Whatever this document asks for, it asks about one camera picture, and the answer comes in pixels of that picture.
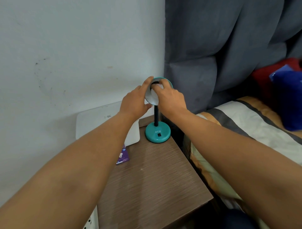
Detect brown wooden nightstand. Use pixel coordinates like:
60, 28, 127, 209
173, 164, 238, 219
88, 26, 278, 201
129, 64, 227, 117
97, 114, 214, 229

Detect grey upholstered headboard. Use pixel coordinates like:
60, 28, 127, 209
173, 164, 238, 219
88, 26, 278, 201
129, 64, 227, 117
164, 0, 302, 116

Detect person's right forearm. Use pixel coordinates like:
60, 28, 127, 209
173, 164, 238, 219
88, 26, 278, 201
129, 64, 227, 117
165, 108, 302, 229

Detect red pillow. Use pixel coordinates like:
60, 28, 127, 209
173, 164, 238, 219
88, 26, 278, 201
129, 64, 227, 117
251, 58, 302, 101

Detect person's left forearm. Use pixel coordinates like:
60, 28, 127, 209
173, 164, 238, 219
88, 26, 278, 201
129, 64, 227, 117
0, 111, 140, 229

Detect person's dark blue trousers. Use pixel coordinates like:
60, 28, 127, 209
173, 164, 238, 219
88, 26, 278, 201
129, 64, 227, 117
218, 208, 260, 229

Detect person's right hand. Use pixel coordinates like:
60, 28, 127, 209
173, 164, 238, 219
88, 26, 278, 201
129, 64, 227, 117
151, 79, 188, 118

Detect purple card packet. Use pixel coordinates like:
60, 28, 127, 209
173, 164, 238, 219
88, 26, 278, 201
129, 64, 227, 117
116, 144, 130, 165

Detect blue pillow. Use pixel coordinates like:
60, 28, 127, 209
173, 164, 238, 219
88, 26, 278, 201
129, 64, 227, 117
269, 64, 302, 131

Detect white power strip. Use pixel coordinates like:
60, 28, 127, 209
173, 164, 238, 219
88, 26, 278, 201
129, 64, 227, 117
83, 206, 99, 229

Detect teal desk lamp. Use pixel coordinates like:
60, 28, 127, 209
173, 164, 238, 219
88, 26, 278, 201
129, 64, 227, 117
144, 77, 174, 143

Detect striped bed sheet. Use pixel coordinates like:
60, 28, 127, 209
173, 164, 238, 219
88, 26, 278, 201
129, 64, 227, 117
183, 95, 302, 229

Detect white flat box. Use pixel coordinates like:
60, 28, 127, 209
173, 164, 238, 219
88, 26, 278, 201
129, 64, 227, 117
75, 101, 140, 147

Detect white light bulb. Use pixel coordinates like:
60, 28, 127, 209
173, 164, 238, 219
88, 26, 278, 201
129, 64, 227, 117
150, 83, 164, 105

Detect person's left hand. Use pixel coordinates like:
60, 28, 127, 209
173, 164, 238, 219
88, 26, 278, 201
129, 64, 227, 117
119, 76, 154, 122

